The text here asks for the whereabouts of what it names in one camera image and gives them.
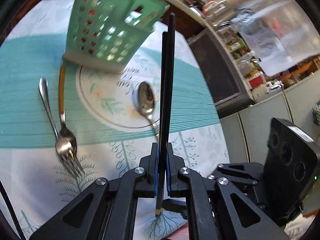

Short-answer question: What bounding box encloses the steel electric kettle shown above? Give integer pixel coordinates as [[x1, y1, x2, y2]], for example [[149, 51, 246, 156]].
[[202, 0, 229, 17]]

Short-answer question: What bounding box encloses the green plastic utensil holder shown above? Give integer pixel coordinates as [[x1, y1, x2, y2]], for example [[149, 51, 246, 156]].
[[63, 0, 169, 73]]

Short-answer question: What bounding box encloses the steel fork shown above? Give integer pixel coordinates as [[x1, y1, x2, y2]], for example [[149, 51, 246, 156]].
[[38, 77, 86, 178]]

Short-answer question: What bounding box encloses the black chopstick gold band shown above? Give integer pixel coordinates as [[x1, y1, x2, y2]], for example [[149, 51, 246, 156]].
[[155, 12, 176, 217]]

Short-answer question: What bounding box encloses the large steel spoon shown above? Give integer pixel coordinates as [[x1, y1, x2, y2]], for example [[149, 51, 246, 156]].
[[137, 81, 159, 143]]

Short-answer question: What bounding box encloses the built-in oven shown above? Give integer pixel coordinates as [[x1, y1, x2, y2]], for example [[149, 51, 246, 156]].
[[188, 28, 254, 118]]

